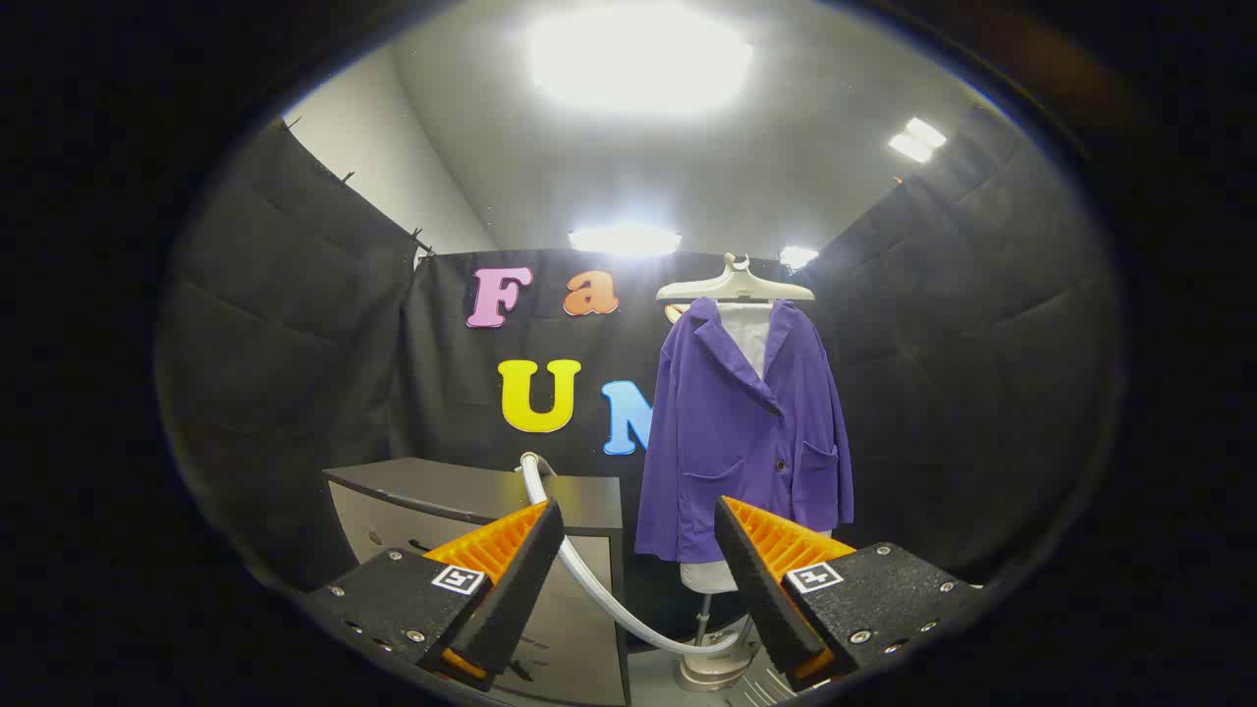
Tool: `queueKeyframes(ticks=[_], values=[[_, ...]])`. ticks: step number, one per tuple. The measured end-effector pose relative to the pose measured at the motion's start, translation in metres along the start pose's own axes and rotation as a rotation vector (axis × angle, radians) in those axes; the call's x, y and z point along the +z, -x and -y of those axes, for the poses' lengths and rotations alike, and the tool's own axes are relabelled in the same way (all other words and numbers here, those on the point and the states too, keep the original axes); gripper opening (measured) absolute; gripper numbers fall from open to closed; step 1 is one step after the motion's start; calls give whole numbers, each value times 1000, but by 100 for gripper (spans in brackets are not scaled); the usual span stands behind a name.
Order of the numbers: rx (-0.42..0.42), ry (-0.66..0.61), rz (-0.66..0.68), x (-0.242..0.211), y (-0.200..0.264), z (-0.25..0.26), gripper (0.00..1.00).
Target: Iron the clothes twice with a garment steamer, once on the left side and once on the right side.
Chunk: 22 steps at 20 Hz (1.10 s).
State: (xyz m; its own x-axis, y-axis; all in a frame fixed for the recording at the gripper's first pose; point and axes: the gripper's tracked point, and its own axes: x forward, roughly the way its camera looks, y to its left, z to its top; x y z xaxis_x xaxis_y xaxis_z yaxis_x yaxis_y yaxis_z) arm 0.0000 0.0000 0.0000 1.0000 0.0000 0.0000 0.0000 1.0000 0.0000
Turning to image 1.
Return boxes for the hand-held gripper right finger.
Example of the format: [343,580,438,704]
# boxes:
[714,496,983,693]

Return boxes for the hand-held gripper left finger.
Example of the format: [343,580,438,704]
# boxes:
[304,498,566,693]

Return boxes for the purple jacket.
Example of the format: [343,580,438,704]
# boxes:
[633,297,855,566]

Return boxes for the beige steamer base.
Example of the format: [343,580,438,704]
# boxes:
[678,628,759,693]

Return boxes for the white clothes hanger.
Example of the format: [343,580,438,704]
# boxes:
[655,252,816,303]

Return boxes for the grey cabinet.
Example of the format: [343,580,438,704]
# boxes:
[322,457,631,707]

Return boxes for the black backdrop cloth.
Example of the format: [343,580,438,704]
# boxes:
[157,103,1120,590]

